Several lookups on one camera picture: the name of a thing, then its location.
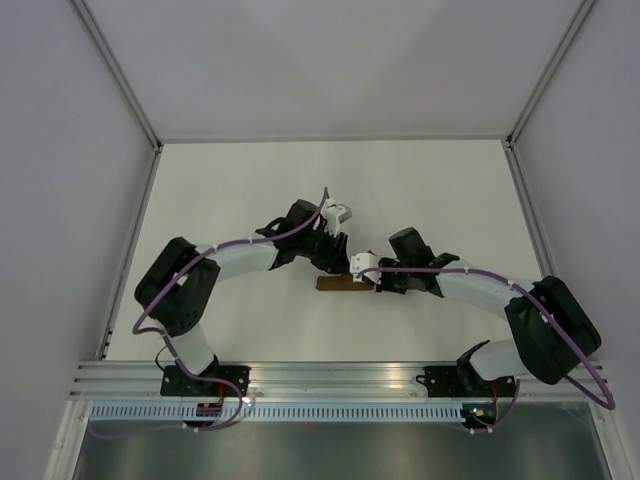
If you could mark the left aluminium frame post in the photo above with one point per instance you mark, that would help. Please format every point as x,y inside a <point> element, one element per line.
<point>100,43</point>

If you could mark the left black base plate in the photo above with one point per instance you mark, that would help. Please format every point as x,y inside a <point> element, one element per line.
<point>176,383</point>

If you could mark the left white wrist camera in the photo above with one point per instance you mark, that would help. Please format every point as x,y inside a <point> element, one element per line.
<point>335,214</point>

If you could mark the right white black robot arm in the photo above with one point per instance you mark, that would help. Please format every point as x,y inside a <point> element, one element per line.
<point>534,347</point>

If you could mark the right aluminium frame post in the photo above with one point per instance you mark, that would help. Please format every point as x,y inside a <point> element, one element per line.
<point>569,37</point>

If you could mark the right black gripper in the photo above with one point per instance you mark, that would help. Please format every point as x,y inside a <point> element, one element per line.
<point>384,286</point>

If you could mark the aluminium front rail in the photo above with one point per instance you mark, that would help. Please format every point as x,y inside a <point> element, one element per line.
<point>269,381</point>

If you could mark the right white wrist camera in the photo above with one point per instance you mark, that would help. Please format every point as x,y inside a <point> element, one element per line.
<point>364,267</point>

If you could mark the white slotted cable duct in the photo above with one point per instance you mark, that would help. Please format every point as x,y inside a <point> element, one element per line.
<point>367,412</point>

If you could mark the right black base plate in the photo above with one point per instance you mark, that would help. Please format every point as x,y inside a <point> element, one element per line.
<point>449,381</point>

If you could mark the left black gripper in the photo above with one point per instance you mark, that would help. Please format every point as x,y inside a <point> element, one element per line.
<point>335,260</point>

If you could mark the aluminium frame post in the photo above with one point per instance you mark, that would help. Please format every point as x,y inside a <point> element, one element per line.
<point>569,37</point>
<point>100,43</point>

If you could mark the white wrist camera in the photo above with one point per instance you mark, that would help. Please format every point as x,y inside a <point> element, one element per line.
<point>335,214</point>
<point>364,267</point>

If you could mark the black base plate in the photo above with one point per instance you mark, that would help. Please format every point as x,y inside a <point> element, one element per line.
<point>449,381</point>
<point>176,383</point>

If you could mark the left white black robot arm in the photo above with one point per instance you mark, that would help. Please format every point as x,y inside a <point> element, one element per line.
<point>175,290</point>

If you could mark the brown cloth napkin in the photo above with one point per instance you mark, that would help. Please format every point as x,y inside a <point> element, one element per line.
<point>342,283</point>

